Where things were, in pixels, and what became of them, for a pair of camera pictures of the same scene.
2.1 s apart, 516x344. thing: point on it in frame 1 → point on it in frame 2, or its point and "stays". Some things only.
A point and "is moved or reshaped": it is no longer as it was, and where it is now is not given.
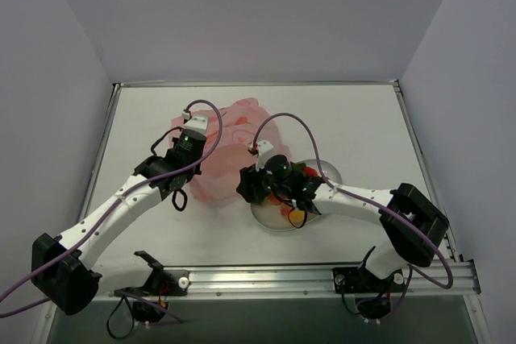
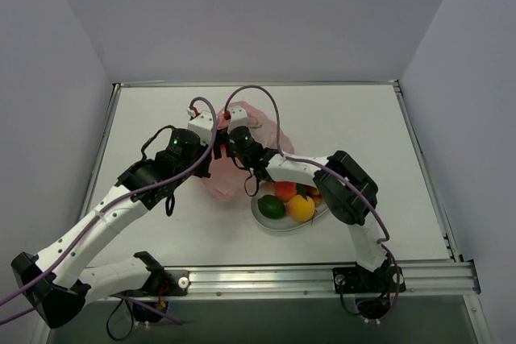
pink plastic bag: x=244 y=122 is moved or reshaped
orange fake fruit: x=285 y=209 is moved or reshaped
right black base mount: x=359 y=280 stays
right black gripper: x=248 y=184 → x=230 y=151
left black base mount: x=167 y=283 stays
